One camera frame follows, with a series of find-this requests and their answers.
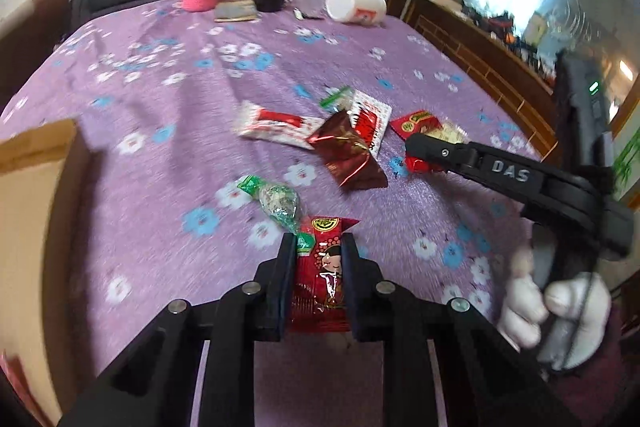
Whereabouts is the person's right hand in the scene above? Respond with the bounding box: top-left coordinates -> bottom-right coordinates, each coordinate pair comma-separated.
500,244 -> 613,373

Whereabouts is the small green white packet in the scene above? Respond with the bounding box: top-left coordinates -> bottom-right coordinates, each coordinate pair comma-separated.
320,86 -> 355,112

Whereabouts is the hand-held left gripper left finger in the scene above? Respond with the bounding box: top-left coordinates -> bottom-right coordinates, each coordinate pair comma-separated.
57,232 -> 299,427

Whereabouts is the shallow cardboard box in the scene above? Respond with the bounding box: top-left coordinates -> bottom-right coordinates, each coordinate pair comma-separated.
0,117 -> 96,413

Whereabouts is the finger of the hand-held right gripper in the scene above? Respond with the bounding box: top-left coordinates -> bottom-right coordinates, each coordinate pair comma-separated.
404,133 -> 481,176

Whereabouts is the colourful printed packet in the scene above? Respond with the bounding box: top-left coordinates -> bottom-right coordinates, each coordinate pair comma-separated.
214,0 -> 258,24

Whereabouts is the purple floral blanket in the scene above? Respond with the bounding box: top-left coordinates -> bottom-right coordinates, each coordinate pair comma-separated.
0,0 -> 556,427

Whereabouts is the green foil wrapped candy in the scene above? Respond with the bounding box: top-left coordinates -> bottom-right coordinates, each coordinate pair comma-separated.
236,174 -> 313,255

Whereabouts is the green leaf print picture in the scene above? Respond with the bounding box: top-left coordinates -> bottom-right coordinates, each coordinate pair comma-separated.
611,127 -> 640,202

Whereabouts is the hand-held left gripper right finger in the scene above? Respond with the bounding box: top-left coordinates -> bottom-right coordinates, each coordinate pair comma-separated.
342,232 -> 583,427

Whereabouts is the white packet red black print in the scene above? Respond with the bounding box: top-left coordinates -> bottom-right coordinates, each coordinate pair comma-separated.
347,91 -> 392,158

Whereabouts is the pale yellow biscuit packet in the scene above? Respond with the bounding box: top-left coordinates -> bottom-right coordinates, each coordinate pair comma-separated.
435,119 -> 471,144

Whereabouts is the white plastic cup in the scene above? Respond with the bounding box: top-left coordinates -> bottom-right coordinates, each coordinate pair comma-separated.
325,0 -> 388,26

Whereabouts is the red packet yellow label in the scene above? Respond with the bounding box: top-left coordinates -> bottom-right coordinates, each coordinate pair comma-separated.
389,111 -> 443,140

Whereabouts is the long white red snack packet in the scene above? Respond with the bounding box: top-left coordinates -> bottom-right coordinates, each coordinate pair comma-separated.
235,101 -> 326,151

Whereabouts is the red cartoon snack packet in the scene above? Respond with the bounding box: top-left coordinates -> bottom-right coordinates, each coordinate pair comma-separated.
290,216 -> 362,334

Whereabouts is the dark red foil packet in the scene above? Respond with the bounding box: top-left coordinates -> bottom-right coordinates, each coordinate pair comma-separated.
306,109 -> 390,192

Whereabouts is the small red packet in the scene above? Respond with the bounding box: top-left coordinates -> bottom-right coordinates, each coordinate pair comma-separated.
404,154 -> 441,174

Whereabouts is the wooden cabinet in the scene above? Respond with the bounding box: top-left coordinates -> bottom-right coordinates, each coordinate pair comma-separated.
387,0 -> 640,168

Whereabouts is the brown sofa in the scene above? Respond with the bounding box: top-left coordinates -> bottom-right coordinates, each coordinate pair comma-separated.
0,0 -> 71,108

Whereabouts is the person's right forearm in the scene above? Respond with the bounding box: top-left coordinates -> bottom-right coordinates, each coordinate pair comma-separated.
565,332 -> 632,427

